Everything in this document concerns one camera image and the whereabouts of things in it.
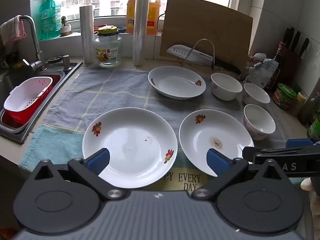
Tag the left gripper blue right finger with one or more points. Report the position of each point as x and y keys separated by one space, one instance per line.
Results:
x=218 y=162

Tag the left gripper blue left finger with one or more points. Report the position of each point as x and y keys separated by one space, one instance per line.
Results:
x=98 y=161

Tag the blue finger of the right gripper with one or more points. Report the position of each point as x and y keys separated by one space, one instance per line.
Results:
x=248 y=153
x=296 y=143

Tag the white bowl front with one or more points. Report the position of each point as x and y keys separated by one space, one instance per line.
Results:
x=258 y=122

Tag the white bowl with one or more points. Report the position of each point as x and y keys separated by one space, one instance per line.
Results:
x=253 y=94
x=258 y=122
x=225 y=87

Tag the white plate with stain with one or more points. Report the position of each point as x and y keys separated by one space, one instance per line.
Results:
x=207 y=128

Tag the white plate back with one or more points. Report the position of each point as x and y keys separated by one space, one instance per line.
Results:
x=176 y=82

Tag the chrome kitchen faucet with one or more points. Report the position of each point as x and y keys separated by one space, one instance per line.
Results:
x=39 y=64

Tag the right gloved hand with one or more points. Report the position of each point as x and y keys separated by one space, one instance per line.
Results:
x=307 y=186

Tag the green cap glass bottle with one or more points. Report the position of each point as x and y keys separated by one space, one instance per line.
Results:
x=314 y=129

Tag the yellow lid spice jar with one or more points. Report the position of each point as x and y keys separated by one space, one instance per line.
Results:
x=298 y=104

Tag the clear oil bottle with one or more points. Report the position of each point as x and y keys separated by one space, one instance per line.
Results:
x=310 y=108

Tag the green lid sauce jar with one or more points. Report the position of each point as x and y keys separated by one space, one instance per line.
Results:
x=284 y=96

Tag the dark soy sauce bottle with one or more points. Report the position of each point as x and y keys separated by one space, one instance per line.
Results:
x=280 y=58

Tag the grey checked dish mat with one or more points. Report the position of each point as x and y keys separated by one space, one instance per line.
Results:
x=96 y=91

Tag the white plastic bag package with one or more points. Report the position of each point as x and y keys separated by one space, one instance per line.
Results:
x=261 y=72

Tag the knife block with knives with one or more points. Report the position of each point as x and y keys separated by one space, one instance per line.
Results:
x=294 y=50

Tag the red wash basin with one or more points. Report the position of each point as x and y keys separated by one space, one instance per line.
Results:
x=20 y=117

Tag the soap dispenser pump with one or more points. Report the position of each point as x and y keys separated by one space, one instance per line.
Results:
x=66 y=64

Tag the white colander basket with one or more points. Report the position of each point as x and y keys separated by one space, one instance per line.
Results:
x=28 y=95

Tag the glass jar yellow lid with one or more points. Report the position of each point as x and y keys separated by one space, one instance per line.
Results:
x=108 y=46

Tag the small potted plant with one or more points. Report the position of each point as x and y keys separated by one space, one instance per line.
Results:
x=66 y=28

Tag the bamboo cutting board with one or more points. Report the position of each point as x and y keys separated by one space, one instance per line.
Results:
x=212 y=28

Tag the green detergent bottle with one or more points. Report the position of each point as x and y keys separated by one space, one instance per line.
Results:
x=50 y=19

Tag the plastic bag roll white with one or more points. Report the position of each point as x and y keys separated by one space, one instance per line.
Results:
x=87 y=33

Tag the pink cloth on faucet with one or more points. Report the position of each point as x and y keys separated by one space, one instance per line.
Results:
x=12 y=30

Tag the orange oil jug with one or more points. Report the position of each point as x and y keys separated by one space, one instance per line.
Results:
x=153 y=14

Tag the plastic wrap roll tall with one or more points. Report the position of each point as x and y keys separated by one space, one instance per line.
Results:
x=139 y=32

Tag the kitchen knife black handle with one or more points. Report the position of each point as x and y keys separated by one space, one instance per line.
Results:
x=196 y=56

